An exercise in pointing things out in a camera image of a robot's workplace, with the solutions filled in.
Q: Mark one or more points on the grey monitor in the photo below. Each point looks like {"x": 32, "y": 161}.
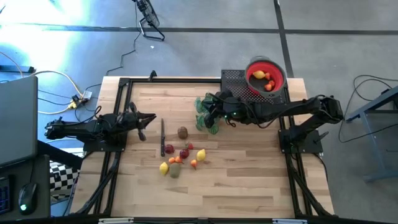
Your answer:
{"x": 17, "y": 121}

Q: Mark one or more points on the black keyboard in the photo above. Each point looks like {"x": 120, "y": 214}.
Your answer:
{"x": 4, "y": 194}

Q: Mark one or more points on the brown toy kiwi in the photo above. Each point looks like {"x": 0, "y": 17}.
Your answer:
{"x": 182, "y": 132}

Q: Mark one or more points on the green toy mango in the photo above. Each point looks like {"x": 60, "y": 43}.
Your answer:
{"x": 174, "y": 170}

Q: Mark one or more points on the black floor fan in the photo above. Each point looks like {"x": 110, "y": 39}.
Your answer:
{"x": 150, "y": 17}

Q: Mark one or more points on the black knife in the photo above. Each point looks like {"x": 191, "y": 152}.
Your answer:
{"x": 162, "y": 137}

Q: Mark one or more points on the dark red toy plum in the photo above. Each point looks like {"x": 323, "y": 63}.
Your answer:
{"x": 184, "y": 153}
{"x": 168, "y": 148}

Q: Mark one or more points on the black frame clamp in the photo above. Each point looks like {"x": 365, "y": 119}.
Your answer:
{"x": 152, "y": 75}

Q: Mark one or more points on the white metal bracket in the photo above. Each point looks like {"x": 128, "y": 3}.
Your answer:
{"x": 289, "y": 221}
{"x": 115, "y": 221}

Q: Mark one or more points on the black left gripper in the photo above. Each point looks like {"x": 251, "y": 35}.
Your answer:
{"x": 130, "y": 123}

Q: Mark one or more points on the dark grey desk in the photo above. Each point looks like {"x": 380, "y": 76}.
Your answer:
{"x": 42, "y": 174}

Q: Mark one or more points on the black white checkerboard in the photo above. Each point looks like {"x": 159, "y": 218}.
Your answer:
{"x": 62, "y": 179}

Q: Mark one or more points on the red collapsible colander bowl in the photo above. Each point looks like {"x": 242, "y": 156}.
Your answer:
{"x": 278, "y": 71}

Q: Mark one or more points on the black floor bar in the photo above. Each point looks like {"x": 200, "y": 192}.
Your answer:
{"x": 17, "y": 69}

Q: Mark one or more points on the black computer mouse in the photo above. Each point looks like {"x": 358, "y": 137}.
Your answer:
{"x": 27, "y": 197}

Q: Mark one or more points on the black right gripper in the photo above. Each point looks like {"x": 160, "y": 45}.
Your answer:
{"x": 230, "y": 109}

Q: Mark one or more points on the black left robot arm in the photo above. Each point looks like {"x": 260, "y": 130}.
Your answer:
{"x": 87, "y": 129}

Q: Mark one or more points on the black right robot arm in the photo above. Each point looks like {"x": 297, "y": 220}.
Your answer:
{"x": 295, "y": 109}

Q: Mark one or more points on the small orange toy fruit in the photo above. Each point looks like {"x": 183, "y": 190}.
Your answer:
{"x": 178, "y": 159}
{"x": 171, "y": 160}

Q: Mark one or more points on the black perforated metal shelf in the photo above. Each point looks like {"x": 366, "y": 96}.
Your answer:
{"x": 236, "y": 77}

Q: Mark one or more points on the grey power adapter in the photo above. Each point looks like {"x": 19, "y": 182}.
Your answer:
{"x": 86, "y": 95}

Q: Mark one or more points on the artificial striped green plant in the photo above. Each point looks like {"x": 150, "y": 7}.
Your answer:
{"x": 213, "y": 130}

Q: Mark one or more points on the blue grey side table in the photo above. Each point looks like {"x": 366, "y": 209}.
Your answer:
{"x": 371, "y": 149}

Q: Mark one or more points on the yellow toy lemon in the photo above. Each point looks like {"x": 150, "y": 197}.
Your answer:
{"x": 201, "y": 154}
{"x": 163, "y": 168}
{"x": 258, "y": 74}

